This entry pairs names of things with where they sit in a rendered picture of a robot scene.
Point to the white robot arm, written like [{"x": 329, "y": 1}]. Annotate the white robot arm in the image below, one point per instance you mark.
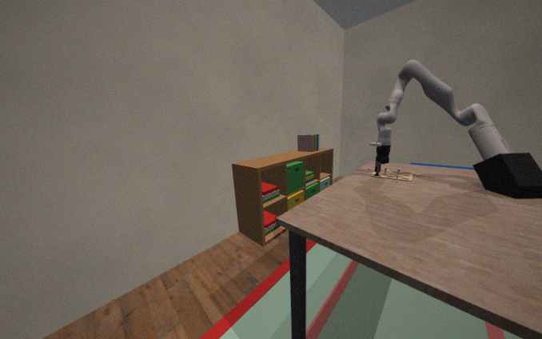
[{"x": 483, "y": 133}]

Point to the wooden chessboard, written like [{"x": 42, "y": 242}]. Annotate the wooden chessboard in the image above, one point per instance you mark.
[{"x": 391, "y": 174}]

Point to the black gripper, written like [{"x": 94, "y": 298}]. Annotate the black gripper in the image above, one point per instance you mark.
[{"x": 383, "y": 150}]

